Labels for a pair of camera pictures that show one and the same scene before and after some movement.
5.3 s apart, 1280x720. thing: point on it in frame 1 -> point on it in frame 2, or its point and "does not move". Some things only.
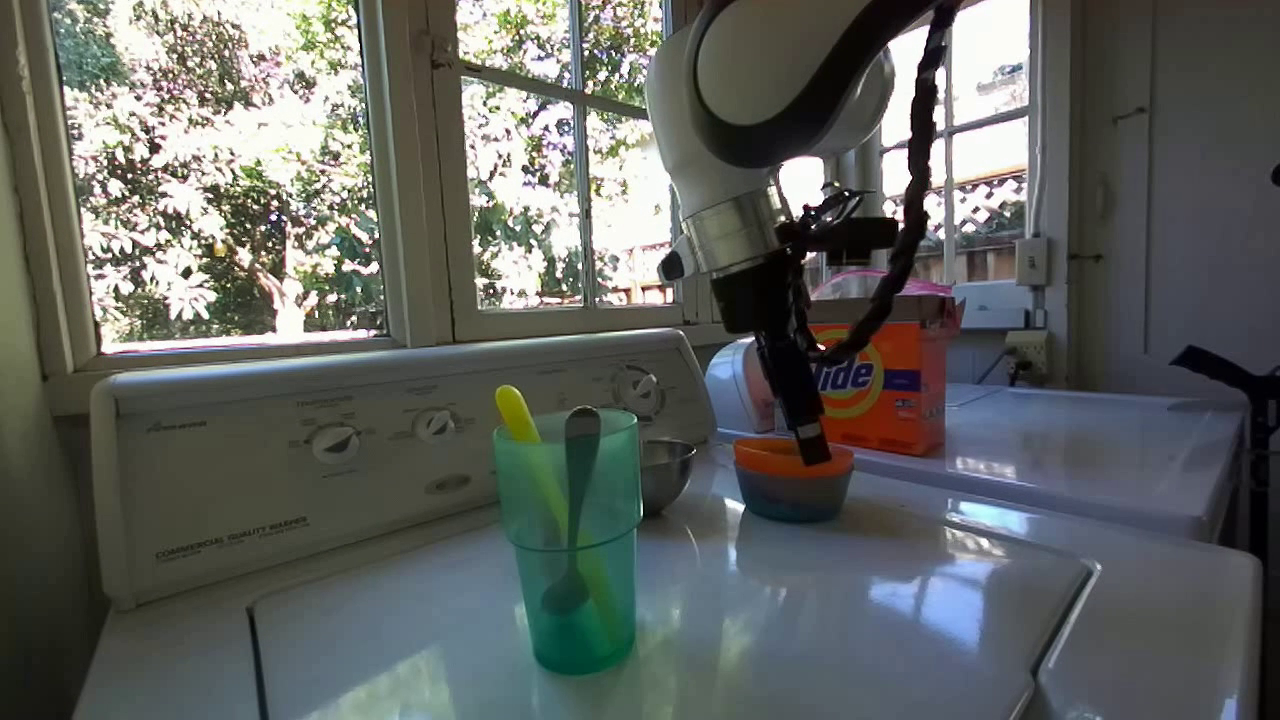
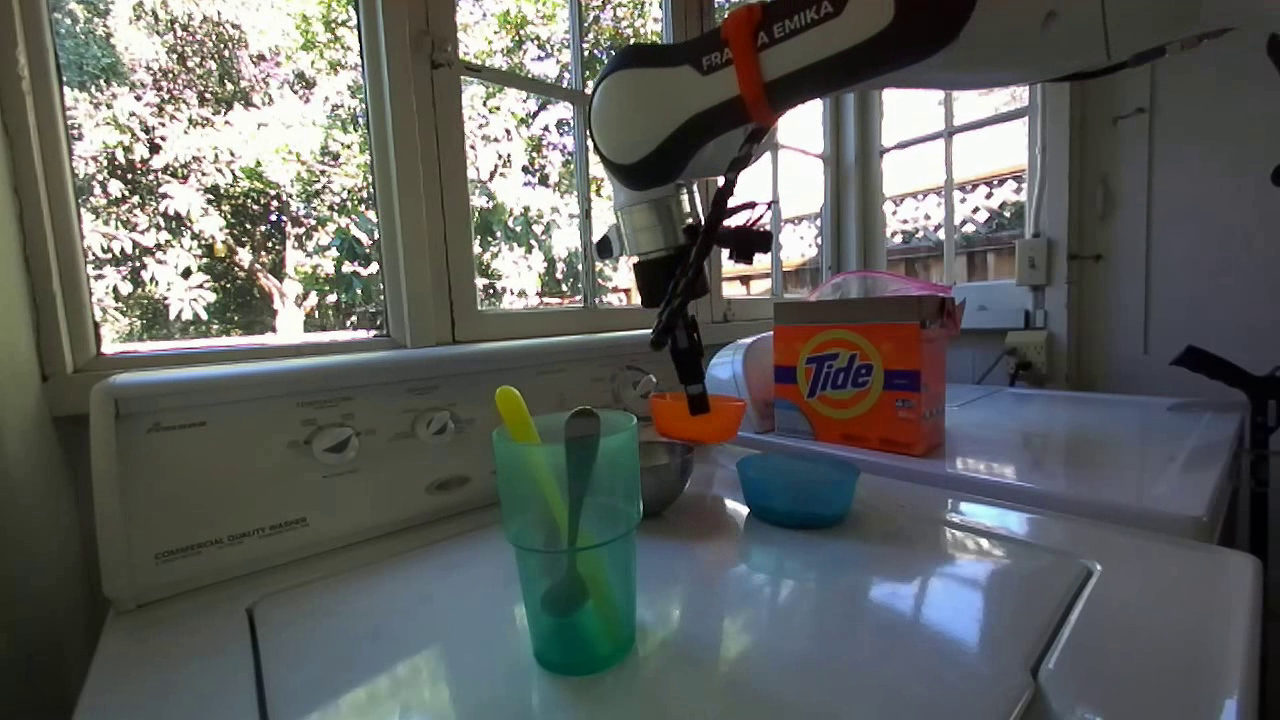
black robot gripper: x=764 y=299 -> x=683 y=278
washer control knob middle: x=436 y=427 does not move
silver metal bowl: x=663 y=470 does not move
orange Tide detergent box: x=886 y=398 does not move
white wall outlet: x=1035 y=260 does not move
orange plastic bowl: x=779 y=457 -> x=683 y=427
